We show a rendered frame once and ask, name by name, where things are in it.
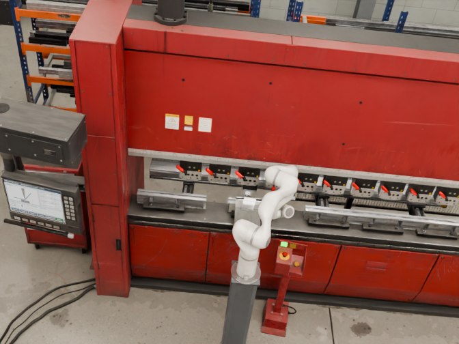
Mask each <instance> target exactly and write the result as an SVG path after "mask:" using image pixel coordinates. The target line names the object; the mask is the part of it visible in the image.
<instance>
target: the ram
mask: <svg viewBox="0 0 459 344"><path fill-rule="evenodd" d="M124 65H125V84H126V119H127V137H128V148H131V149H144V150H151V151H158V152H171V153H179V154H191V155H198V156H212V157H219V158H232V159H239V160H252V161H260V162H273V163H280V164H293V165H301V166H307V167H320V168H328V169H341V170H348V171H361V172H368V173H382V174H389V175H402V176H409V177H422V178H429V179H436V180H449V181H457V182H459V83H448V82H440V81H428V80H421V79H414V78H402V77H395V76H382V75H375V74H363V73H356V72H343V71H337V70H324V69H317V68H304V67H298V66H289V65H287V66H285V65H278V64H271V63H259V62H252V61H239V60H233V59H220V58H213V57H200V56H194V55H181V54H174V53H162V52H155V51H143V50H135V49H129V48H125V49H124ZM165 114H172V115H179V126H178V130H177V129H171V128H165ZM185 116H193V125H188V124H184V121H185ZM199 117H205V118H212V129H211V132H200V131H198V123H199ZM184 126H192V131H191V130H184ZM128 155H130V156H143V157H151V158H164V159H171V160H184V161H191V162H205V163H212V164H225V165H232V166H239V167H253V168H260V169H267V168H269V167H271V166H264V165H257V164H244V163H237V162H223V161H216V160H203V159H196V158H183V157H175V156H162V155H155V154H142V153H134V152H128ZM298 172H301V173H314V174H321V175H334V176H342V177H355V178H362V179H369V180H382V181H389V182H402V183H409V184H423V185H430V186H443V187H450V188H459V185H455V184H442V183H434V182H421V181H414V180H401V179H393V178H386V177H373V176H366V175H353V174H345V173H332V172H325V171H312V170H304V169H298Z"/></svg>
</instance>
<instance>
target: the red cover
mask: <svg viewBox="0 0 459 344"><path fill-rule="evenodd" d="M123 43H124V48H129V49H135V50H143V51H155V52H162V53H174V54H181V55H194V56H200V57H213V58H220V59H233V60H239V61H252V62H259V63H271V64H278V65H285V66H287V65H289V66H298V67H304V68H317V69H324V70H337V71H343V72H356V73H363V74H375V75H382V76H395V77H402V78H414V79H421V80H428V81H440V82H448V83H459V54H455V53H443V52H436V51H424V50H417V49H410V48H398V47H391V46H379V45H372V44H360V43H353V42H340V41H333V40H321V39H314V38H302V37H295V36H292V37H291V36H288V35H276V34H269V33H257V32H250V31H238V30H231V29H219V28H212V27H199V26H192V25H178V26H166V25H162V24H159V23H157V22H154V21H147V20H135V19H128V18H126V20H125V22H124V25H123Z"/></svg>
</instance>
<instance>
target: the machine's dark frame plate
mask: <svg viewBox="0 0 459 344"><path fill-rule="evenodd" d="M155 9H156V7H152V6H144V5H133V4H131V6H130V9H129V11H128V14H127V16H126V18H128V19H135V20H147V21H154V22H156V21H155V20H154V11H155ZM187 13H188V20H187V21H186V22H185V23H184V24H183V25H192V26H199V27H212V28H219V29H231V30H238V31H250V32H257V33H269V34H276V35H288V36H291V37H292V36H295V37H302V38H314V39H321V40H333V41H340V42H353V43H360V44H372V45H379V46H391V47H398V48H410V49H417V50H424V51H436V52H443V53H455V54H459V40H457V39H451V38H438V37H432V36H425V35H413V34H406V33H394V32H387V31H374V30H368V29H355V28H349V27H336V26H330V25H317V24H311V23H298V22H292V21H285V20H273V19H266V18H254V17H247V16H234V15H228V14H215V13H209V12H196V11H190V10H187Z"/></svg>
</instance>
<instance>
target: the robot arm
mask: <svg viewBox="0 0 459 344"><path fill-rule="evenodd" d="M264 178H265V180H266V181H267V182H269V183H271V184H273V185H276V186H278V187H280V189H279V190H275V191H272V192H268V193H266V194H265V195H264V197H263V199H262V201H261V203H260V205H259V208H258V215H259V217H260V219H261V221H262V226H261V227H260V226H258V225H255V224H253V223H251V222H249V221H248V220H243V219H240V220H238V221H236V222H235V224H234V226H233V229H232V233H233V236H234V239H235V241H236V243H237V245H238V246H239V247H240V252H239V258H238V261H237V262H236V263H234V264H233V266H232V269H231V274H232V277H233V278H234V280H235V281H237V282H239V283H241V284H244V285H250V284H253V283H255V282H257V281H258V280H259V278H260V275H261V270H260V268H259V266H258V265H257V263H258V257H259V253H260V248H266V247H267V246H268V245H269V243H270V235H271V232H270V226H271V220H272V219H277V218H280V217H286V218H291V217H292V216H293V215H294V208H293V207H292V206H290V205H287V204H286V203H287V202H288V201H290V200H291V199H292V198H293V196H294V193H295V192H296V191H297V190H298V188H299V184H300V183H299V180H298V179H297V178H298V169H297V168H296V167H295V166H294V165H289V166H286V167H285V166H271V167H269V168H267V169H266V170H265V172H264Z"/></svg>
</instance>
